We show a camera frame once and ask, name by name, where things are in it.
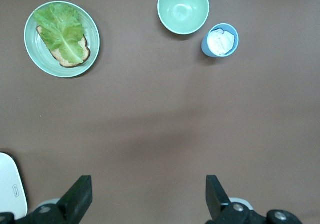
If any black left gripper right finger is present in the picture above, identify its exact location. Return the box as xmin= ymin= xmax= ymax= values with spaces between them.
xmin=206 ymin=175 xmax=267 ymax=224

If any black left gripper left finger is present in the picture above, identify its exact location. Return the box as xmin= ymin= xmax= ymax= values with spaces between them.
xmin=24 ymin=175 xmax=93 ymax=224

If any blue cup holding paper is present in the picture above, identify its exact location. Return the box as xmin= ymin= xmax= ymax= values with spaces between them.
xmin=201 ymin=23 xmax=240 ymax=58

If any white toaster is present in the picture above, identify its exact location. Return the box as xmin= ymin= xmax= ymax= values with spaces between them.
xmin=0 ymin=152 xmax=28 ymax=219

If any toasted bread slice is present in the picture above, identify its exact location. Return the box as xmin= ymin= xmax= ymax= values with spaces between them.
xmin=36 ymin=25 xmax=91 ymax=69

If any pale green plate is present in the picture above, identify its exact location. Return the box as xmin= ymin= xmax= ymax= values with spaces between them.
xmin=24 ymin=0 xmax=101 ymax=79

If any crumpled white paper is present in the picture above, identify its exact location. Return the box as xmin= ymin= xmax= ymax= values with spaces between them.
xmin=207 ymin=28 xmax=236 ymax=56

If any green lettuce leaf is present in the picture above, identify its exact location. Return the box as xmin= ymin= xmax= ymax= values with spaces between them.
xmin=33 ymin=3 xmax=85 ymax=64

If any pale green bowl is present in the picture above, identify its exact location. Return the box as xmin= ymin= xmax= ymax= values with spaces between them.
xmin=157 ymin=0 xmax=210 ymax=36

